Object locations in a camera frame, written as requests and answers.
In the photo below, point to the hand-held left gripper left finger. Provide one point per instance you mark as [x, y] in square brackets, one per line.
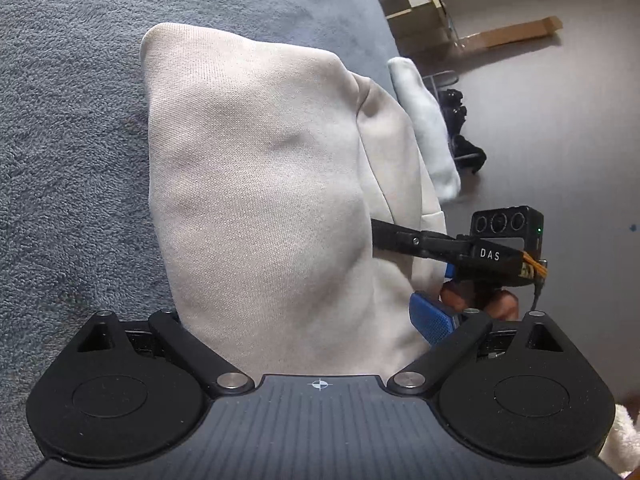
[170, 327]

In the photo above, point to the cream fluffy cloth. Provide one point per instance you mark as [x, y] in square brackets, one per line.
[620, 440]

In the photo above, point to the white fluffy towel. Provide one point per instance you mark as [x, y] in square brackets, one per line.
[425, 120]

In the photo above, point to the wooden desk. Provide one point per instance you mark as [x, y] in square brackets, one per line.
[410, 0]

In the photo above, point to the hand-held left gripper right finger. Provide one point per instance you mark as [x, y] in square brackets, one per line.
[430, 317]

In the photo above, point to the metal shoe rack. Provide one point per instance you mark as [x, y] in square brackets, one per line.
[440, 77]

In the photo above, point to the beige zip jacket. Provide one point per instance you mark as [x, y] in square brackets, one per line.
[250, 185]

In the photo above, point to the tall cardboard sheet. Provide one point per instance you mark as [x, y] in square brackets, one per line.
[510, 32]

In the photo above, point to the black shoe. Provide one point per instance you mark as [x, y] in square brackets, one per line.
[470, 152]
[454, 105]

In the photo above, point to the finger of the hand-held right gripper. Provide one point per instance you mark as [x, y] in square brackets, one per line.
[400, 237]

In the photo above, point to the person's right hand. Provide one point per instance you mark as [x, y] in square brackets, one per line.
[455, 295]

